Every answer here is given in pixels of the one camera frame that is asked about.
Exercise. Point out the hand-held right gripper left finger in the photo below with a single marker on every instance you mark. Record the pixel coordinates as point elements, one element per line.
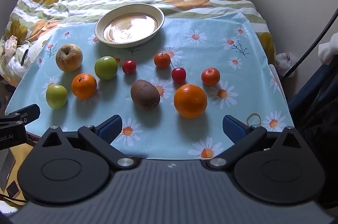
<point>111,128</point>

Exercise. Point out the white plastic bag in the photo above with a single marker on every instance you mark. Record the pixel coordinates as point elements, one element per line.
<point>286,62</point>

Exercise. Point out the green apple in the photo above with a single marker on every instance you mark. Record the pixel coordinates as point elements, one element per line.
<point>106,68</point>
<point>56,97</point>

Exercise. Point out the white cloth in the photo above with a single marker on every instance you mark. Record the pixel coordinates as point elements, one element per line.
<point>328,50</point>

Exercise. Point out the black pen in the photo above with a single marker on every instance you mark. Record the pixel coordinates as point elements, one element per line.
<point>25,55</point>

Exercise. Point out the brownish yellow apple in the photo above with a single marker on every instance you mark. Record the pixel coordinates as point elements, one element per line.
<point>69,58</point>

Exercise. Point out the light blue daisy tablecloth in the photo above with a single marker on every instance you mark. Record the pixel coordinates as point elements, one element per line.
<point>190,41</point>

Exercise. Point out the small orange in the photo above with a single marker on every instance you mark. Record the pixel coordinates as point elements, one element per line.
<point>84,86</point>

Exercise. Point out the brown kiwi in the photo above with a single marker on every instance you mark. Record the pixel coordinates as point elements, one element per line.
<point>144,94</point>

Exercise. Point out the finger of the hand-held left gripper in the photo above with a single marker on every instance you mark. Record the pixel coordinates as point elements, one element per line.
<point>26,112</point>

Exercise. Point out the dark blue clothing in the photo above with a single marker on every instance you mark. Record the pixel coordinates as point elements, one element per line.
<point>317,102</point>

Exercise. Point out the cream ceramic bowl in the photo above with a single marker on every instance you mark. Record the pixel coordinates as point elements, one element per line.
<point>126,25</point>

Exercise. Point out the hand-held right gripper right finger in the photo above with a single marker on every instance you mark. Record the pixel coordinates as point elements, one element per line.
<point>233,127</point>

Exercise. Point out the large orange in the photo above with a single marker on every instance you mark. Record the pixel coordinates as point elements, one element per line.
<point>190,101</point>

